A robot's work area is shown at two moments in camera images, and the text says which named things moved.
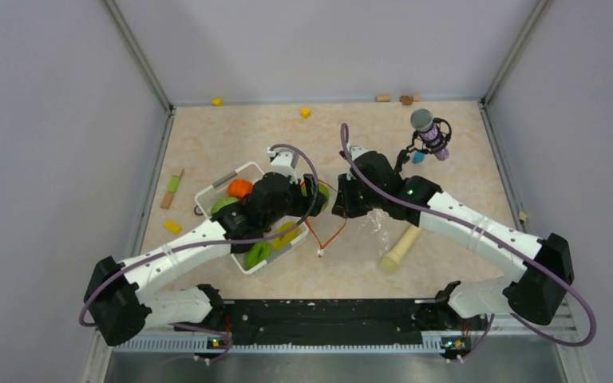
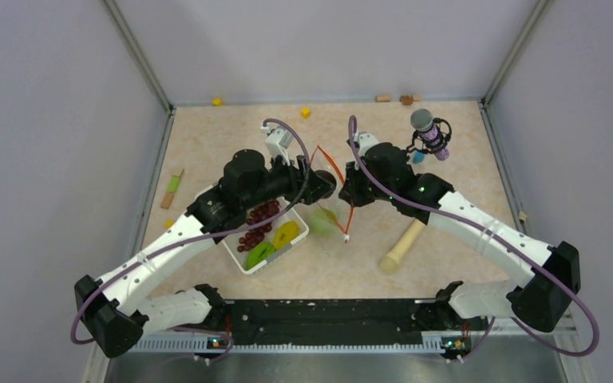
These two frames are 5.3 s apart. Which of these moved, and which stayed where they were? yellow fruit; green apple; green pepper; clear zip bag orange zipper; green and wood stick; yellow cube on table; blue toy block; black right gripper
Moved: green apple; clear zip bag orange zipper; black right gripper
Stayed: blue toy block; green and wood stick; yellow fruit; green pepper; yellow cube on table
